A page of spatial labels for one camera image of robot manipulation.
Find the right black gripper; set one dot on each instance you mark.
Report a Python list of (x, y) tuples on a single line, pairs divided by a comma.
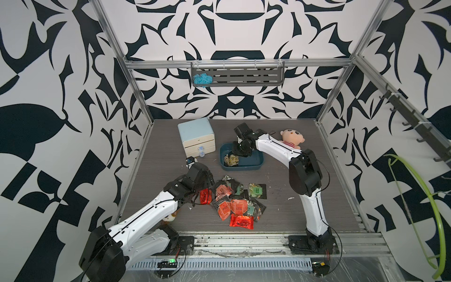
[(235, 151)]

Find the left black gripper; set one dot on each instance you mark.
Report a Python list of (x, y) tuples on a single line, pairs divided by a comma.
[(207, 180)]

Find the teal plastic storage box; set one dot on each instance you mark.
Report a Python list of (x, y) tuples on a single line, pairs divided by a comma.
[(254, 162)]

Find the red square tea bag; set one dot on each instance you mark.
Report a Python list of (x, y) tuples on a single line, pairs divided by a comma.
[(239, 207)]

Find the orange label black tea bag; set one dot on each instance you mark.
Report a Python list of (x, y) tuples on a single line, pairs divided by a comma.
[(259, 209)]

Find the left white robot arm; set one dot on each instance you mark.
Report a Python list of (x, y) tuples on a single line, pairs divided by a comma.
[(109, 252)]

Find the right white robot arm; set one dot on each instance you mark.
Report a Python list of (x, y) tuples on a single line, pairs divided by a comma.
[(304, 176)]

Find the small red tea bag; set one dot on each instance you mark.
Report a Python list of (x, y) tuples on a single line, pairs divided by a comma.
[(206, 196)]

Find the light blue drawer box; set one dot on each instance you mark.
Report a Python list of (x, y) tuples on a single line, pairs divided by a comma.
[(197, 136)]

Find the orange red tea bag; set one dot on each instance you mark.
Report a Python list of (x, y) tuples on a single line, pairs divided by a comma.
[(224, 210)]

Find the pink baby plush doll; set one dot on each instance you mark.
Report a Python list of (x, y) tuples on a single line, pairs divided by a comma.
[(292, 138)]

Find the brown white plush dog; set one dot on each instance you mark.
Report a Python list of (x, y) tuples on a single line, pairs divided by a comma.
[(171, 217)]

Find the cyan crumpled cloth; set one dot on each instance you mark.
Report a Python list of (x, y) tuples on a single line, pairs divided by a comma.
[(202, 79)]

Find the green hoop tube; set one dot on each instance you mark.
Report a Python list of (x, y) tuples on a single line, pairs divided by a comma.
[(419, 207)]

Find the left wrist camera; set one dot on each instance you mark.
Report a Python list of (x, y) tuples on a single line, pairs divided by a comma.
[(190, 161)]

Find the grey wall shelf rack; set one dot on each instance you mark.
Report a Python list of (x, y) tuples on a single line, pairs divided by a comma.
[(240, 73)]

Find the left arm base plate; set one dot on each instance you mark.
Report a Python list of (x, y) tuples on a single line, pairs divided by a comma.
[(184, 244)]

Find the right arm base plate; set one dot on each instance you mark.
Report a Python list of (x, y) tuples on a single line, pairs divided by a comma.
[(313, 245)]

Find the black wall hook rail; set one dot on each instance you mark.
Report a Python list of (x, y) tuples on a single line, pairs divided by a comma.
[(413, 119)]

